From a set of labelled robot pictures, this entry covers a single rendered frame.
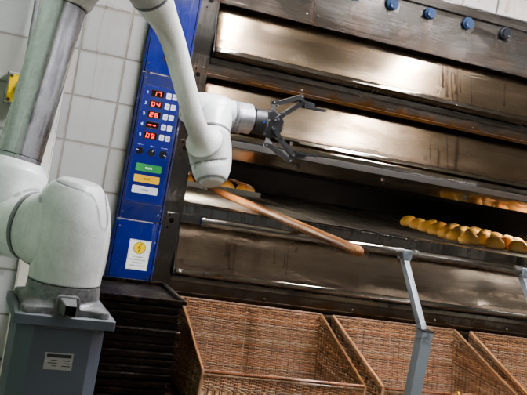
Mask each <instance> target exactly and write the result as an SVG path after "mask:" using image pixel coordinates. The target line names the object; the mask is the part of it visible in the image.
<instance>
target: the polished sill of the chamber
mask: <svg viewBox="0 0 527 395"><path fill-rule="evenodd" d="M182 213H183V214H188V215H193V216H203V217H208V218H214V219H223V220H228V221H233V222H239V223H248V224H253V225H259V226H268V227H273V228H278V229H284V230H293V231H298V230H295V229H293V228H292V227H290V226H286V225H285V224H283V223H280V222H278V221H276V220H274V219H271V218H269V217H267V216H264V215H262V214H260V213H255V212H247V211H242V210H237V209H231V208H222V207H217V206H212V205H203V204H198V203H193V202H188V201H185V202H184V206H183V211H182ZM297 220H299V219H297ZM299 221H300V222H302V223H306V224H308V225H310V226H313V227H315V228H318V229H319V230H323V231H325V232H327V233H329V234H332V235H334V236H337V237H340V238H344V239H349V240H354V241H364V242H369V243H374V244H379V245H389V246H394V247H399V248H409V249H414V250H420V251H425V252H434V253H439V254H445V255H454V256H459V257H465V258H470V259H480V260H485V261H490V262H495V263H505V264H510V265H515V266H525V267H527V256H523V255H515V254H509V253H504V252H495V251H490V250H485V249H480V248H471V247H465V246H460V245H451V244H446V243H441V242H436V241H427V240H422V239H416V238H411V237H403V236H398V235H392V234H383V233H378V232H372V231H367V230H359V229H354V228H348V227H343V226H334V225H329V224H324V223H315V222H310V221H305V220H299ZM299 232H300V231H299Z"/></svg>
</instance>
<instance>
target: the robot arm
mask: <svg viewBox="0 0 527 395"><path fill-rule="evenodd" d="M98 1H99V0H42V4H41V6H40V9H39V12H38V16H37V20H36V22H35V27H34V30H33V32H32V35H31V40H30V42H29V46H28V48H27V53H26V56H25V58H24V63H23V66H22V68H21V72H20V76H19V79H18V82H17V84H16V89H15V92H14V94H13V99H12V102H11V105H10V108H9V112H8V115H7V118H6V120H5V125H4V128H3V131H2V135H1V138H0V255H2V256H5V257H9V258H14V259H21V260H22V261H24V262H25V263H26V264H28V265H29V271H28V276H27V282H26V285H25V286H16V287H15V288H14V294H15V295H17V296H18V298H19V300H20V311H22V312H25V313H46V314H55V315H63V316H65V317H89V318H95V319H100V320H108V319H109V314H110V313H109V311H107V310H105V309H104V308H103V307H102V305H101V303H100V301H99V297H100V284H101V280H102V276H103V273H104V268H105V265H106V261H107V254H108V249H109V243H110V236H111V211H110V206H109V202H108V199H107V195H106V194H105V193H104V191H103V189H102V187H101V186H100V185H98V184H96V183H93V182H90V181H88V180H84V179H79V178H74V177H70V176H62V177H60V178H58V179H54V180H52V181H51V182H49V183H48V178H47V175H46V174H45V170H44V168H43V167H41V163H42V159H43V155H44V153H45V148H46V145H47V142H48V139H49V134H50V132H51V129H52V126H53V121H54V118H55V116H56V111H57V108H58V105H59V102H60V97H61V95H62V92H63V89H64V84H65V81H66V78H67V74H68V71H69V68H70V65H71V61H72V57H73V55H74V51H75V47H76V44H77V41H78V36H79V34H80V30H81V28H82V23H83V20H84V18H85V15H87V14H88V13H90V12H91V11H92V10H93V8H94V6H95V5H96V3H98ZM129 1H130V2H131V3H132V5H133V7H134V8H135V9H136V10H137V11H138V13H139V14H140V15H141V16H142V17H143V18H144V19H145V20H146V21H147V22H148V23H149V24H150V25H151V27H152V28H153V30H154V32H155V33H156V35H157V36H158V39H159V41H160V43H161V46H162V49H163V52H164V55H165V59H166V63H167V65H168V69H169V73H170V76H171V79H172V82H173V87H174V90H175V93H176V98H177V101H178V104H179V119H180V120H181V121H182V122H183V123H184V124H185V127H186V130H187V134H188V137H187V140H186V148H187V152H188V157H189V161H190V164H191V169H192V173H193V176H194V178H195V180H196V181H197V183H199V184H200V185H202V186H203V187H208V188H214V187H219V186H221V185H222V184H223V183H225V182H226V180H227V178H228V176H229V174H230V171H231V159H232V149H231V132H235V133H245V134H250V133H252V134H257V135H261V136H265V137H266V139H265V141H264V143H263V146H264V147H267V148H270V149H271V150H272V151H274V152H275V153H276V154H277V155H278V156H279V157H281V158H282V159H283V160H285V161H286V162H288V163H292V162H293V159H294V158H300V159H305V156H309V157H314V158H317V157H318V155H315V154H307V153H303V152H298V151H292V149H291V148H290V147H289V145H288V144H287V142H286V141H284V139H283V138H282V135H281V134H280V133H281V132H282V126H283V124H284V121H283V118H284V117H285V116H286V115H288V114H290V113H292V112H293V111H295V110H296V109H298V108H300V107H301V108H305V109H309V110H313V111H320V112H326V110H325V109H321V108H317V107H314V105H315V104H314V103H310V102H306V101H305V100H304V95H303V94H301V95H297V96H292V97H289V98H286V99H283V100H272V101H271V110H264V109H260V108H256V107H254V106H253V105H252V104H249V103H242V102H239V101H234V100H231V99H229V98H227V97H226V96H221V95H217V94H213V93H208V92H198V90H197V86H196V83H195V79H194V73H193V69H192V66H191V59H190V56H189V52H188V49H187V43H186V41H185V37H184V33H183V30H182V27H181V25H180V20H179V17H178V15H177V11H176V7H175V3H174V0H129ZM296 100H299V102H298V103H296V104H294V105H292V106H291V107H289V108H288V109H286V110H284V111H283V112H281V113H278V112H277V111H276V110H275V108H276V107H278V106H279V105H282V104H285V103H290V102H293V101H296ZM272 137H275V139H276V140H277V141H278V142H279V143H280V144H281V145H282V147H283V148H284V150H285V151H286V152H287V154H288V155H289V156H287V155H285V154H284V153H283V152H281V151H280V150H279V149H278V148H277V147H276V146H274V145H272V142H271V141H270V138H272Z"/></svg>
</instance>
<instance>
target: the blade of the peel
mask: <svg viewBox="0 0 527 395"><path fill-rule="evenodd" d="M187 187H194V188H199V189H203V186H202V185H200V184H199V183H197V182H193V181H187ZM219 188H221V189H223V190H226V191H228V192H231V193H232V194H236V195H241V196H246V197H251V198H259V199H260V195H261V193H257V192H252V191H247V190H239V189H235V188H230V187H221V186H219Z"/></svg>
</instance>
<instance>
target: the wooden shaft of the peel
mask: <svg viewBox="0 0 527 395"><path fill-rule="evenodd" d="M208 189H209V190H210V191H212V192H213V193H215V194H219V195H220V196H222V197H224V198H227V199H229V200H231V201H234V202H236V203H238V204H240V205H243V206H245V207H246V208H250V209H252V210H253V211H255V212H258V213H260V214H262V215H264V216H267V217H269V218H271V219H274V220H276V221H278V222H280V223H283V224H285V225H286V226H290V227H292V228H293V229H295V230H298V231H300V232H302V233H304V234H307V235H309V236H311V237H314V238H316V239H318V240H320V241H323V242H325V243H326V244H328V245H332V246H333V247H335V248H338V249H340V250H342V251H344V252H347V253H349V254H351V255H354V256H356V257H361V256H363V254H364V249H363V248H362V247H361V246H359V245H356V244H353V243H351V242H349V241H346V240H344V239H342V238H340V237H337V236H334V235H332V234H329V233H327V232H325V231H323V230H319V229H318V228H315V227H313V226H310V225H308V224H306V223H302V222H300V221H299V220H296V219H293V218H291V217H288V216H286V215H283V214H281V213H279V212H276V211H274V210H272V209H269V208H267V207H264V206H262V205H259V204H257V203H255V202H253V201H250V200H248V199H245V198H243V197H240V196H238V195H236V194H232V193H231V192H228V191H226V190H223V189H221V188H219V187H214V188H208Z"/></svg>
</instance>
